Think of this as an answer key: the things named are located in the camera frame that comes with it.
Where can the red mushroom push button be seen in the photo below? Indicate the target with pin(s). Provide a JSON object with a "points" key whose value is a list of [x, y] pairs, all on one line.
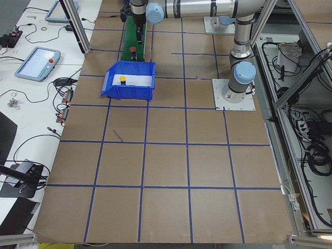
{"points": [[133, 51]]}

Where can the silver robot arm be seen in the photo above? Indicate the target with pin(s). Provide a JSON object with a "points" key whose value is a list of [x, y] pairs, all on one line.
{"points": [[243, 72]]}

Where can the green conveyor belt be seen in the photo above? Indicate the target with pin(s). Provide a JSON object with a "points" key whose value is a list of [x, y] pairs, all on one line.
{"points": [[131, 41]]}

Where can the far teach pendant tablet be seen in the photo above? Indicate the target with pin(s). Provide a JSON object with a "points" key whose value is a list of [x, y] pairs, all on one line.
{"points": [[56, 14]]}

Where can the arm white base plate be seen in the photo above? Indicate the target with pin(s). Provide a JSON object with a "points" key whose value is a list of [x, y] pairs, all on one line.
{"points": [[225, 99], [219, 25]]}

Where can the white foam sheet left bin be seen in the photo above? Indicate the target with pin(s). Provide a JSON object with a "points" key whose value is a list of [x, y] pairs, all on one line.
{"points": [[134, 80]]}

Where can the blue left plastic bin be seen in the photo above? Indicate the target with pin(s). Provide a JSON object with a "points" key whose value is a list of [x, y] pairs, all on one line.
{"points": [[129, 92]]}

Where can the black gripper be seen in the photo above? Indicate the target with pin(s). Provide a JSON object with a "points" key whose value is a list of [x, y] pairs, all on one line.
{"points": [[138, 18]]}

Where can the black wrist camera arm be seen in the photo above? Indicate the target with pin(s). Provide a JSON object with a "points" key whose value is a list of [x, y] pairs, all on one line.
{"points": [[124, 13]]}

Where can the teach pendant tablet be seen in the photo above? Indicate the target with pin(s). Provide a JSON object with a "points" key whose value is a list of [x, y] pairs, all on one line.
{"points": [[56, 14], [38, 65]]}

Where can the near teach pendant tablet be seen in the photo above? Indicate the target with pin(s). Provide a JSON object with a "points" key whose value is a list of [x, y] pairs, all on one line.
{"points": [[38, 65]]}

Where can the yellow mushroom push button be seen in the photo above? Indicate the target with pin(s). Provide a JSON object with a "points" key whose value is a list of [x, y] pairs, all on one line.
{"points": [[122, 79]]}

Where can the aluminium frame post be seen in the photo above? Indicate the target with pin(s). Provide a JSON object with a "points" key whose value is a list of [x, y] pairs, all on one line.
{"points": [[71, 13]]}

